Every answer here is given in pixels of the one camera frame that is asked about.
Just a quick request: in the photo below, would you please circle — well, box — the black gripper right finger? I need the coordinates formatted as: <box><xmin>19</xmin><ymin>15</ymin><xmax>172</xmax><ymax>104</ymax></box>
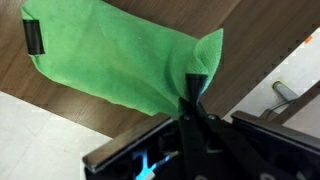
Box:
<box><xmin>179</xmin><ymin>74</ymin><xmax>210</xmax><ymax>180</ymax></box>

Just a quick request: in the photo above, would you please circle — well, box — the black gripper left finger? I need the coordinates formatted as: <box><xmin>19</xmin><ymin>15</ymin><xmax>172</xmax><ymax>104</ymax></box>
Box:
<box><xmin>23</xmin><ymin>19</ymin><xmax>45</xmax><ymax>55</ymax></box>

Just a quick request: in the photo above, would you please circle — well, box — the green towel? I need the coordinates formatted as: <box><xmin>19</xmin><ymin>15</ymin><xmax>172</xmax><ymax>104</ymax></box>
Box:
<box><xmin>21</xmin><ymin>0</ymin><xmax>224</xmax><ymax>115</ymax></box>

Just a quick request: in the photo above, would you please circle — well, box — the dark wooden table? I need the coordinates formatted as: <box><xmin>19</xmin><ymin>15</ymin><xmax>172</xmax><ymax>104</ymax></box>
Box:
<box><xmin>0</xmin><ymin>0</ymin><xmax>320</xmax><ymax>137</ymax></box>

